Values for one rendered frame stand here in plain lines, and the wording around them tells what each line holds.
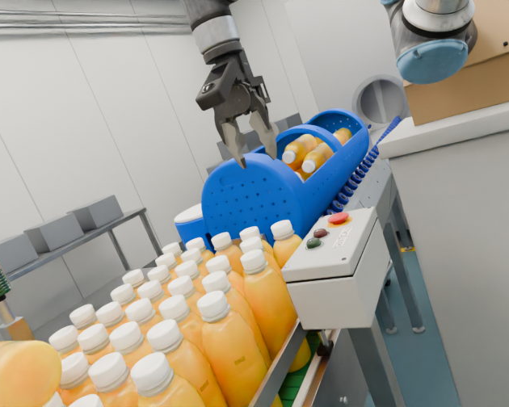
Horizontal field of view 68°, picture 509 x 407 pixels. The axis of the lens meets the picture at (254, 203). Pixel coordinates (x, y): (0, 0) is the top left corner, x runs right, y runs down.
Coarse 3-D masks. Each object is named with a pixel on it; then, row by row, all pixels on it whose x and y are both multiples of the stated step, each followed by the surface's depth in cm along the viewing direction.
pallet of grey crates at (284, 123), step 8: (280, 120) 467; (288, 120) 467; (296, 120) 481; (280, 128) 471; (288, 128) 465; (248, 136) 462; (256, 136) 475; (224, 144) 475; (248, 144) 459; (256, 144) 472; (224, 152) 480; (248, 152) 460; (224, 160) 529; (208, 168) 503
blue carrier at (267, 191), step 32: (320, 128) 124; (352, 128) 160; (256, 160) 88; (352, 160) 132; (224, 192) 94; (256, 192) 90; (288, 192) 86; (320, 192) 99; (224, 224) 98; (256, 224) 93
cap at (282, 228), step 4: (284, 220) 73; (288, 220) 72; (276, 224) 72; (280, 224) 71; (284, 224) 70; (288, 224) 71; (272, 228) 71; (276, 228) 70; (280, 228) 70; (284, 228) 70; (288, 228) 70; (272, 232) 72; (276, 232) 70; (280, 232) 70; (284, 232) 70; (288, 232) 71; (276, 236) 71; (280, 236) 70
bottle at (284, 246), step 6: (288, 234) 71; (294, 234) 72; (276, 240) 73; (282, 240) 71; (288, 240) 71; (294, 240) 71; (300, 240) 71; (276, 246) 71; (282, 246) 70; (288, 246) 70; (294, 246) 70; (276, 252) 71; (282, 252) 70; (288, 252) 70; (276, 258) 71; (282, 258) 70; (288, 258) 70; (282, 264) 71
